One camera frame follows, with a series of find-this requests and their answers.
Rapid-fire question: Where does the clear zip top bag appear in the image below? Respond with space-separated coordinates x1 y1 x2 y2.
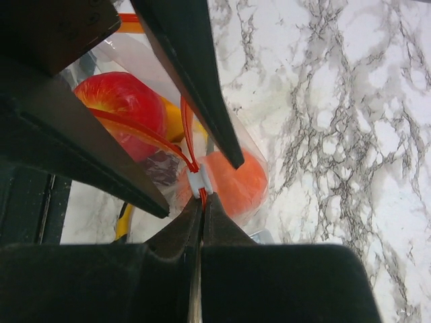
69 13 269 229

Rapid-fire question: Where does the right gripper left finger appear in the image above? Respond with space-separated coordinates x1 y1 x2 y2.
1 199 202 322

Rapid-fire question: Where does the yellow toy bell pepper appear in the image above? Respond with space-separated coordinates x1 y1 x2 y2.
159 96 208 144

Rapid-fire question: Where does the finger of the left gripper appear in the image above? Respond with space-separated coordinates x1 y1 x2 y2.
131 0 244 168

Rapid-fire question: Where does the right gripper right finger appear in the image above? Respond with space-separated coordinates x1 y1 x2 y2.
201 194 380 322

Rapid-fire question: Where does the dark purple toy plum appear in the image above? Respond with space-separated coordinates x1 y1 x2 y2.
138 151 180 186

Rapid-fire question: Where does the orange toy pumpkin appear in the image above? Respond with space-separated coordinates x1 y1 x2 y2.
197 148 268 222

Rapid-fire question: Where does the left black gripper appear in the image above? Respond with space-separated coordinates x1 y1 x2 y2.
0 0 170 245

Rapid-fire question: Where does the red toy apple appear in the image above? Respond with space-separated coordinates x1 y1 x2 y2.
73 71 168 162

